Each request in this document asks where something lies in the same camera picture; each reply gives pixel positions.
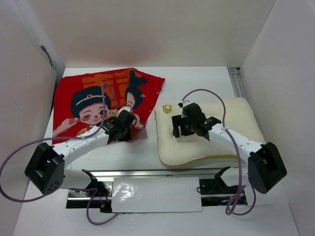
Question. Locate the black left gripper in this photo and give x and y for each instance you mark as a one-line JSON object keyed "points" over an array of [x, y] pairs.
{"points": [[127, 137]]}

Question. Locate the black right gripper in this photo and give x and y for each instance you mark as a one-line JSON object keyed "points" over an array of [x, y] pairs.
{"points": [[178, 120]]}

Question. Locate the red printed pillowcase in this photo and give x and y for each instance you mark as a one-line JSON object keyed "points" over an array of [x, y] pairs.
{"points": [[82, 101]]}

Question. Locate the cream quilted pillow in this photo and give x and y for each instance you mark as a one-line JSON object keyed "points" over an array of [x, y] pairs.
{"points": [[235, 114]]}

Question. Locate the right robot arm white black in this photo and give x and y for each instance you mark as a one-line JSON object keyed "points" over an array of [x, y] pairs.
{"points": [[264, 165]]}

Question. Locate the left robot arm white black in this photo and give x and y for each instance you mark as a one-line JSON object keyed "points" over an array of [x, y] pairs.
{"points": [[47, 168]]}

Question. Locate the white cover plate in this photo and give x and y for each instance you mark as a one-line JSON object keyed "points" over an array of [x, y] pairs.
{"points": [[156, 194]]}

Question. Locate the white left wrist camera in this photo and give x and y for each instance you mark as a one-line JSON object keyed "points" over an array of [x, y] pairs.
{"points": [[125, 108]]}

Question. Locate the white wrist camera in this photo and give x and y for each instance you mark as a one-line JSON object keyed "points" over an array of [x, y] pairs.
{"points": [[183, 103], [125, 108]]}

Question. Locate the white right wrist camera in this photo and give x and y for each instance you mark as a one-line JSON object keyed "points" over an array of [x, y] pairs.
{"points": [[183, 103]]}

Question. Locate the aluminium side rail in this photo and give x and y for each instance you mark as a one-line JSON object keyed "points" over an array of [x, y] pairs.
{"points": [[238, 88]]}

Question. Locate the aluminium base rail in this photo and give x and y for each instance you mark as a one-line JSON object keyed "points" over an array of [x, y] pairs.
{"points": [[211, 193]]}

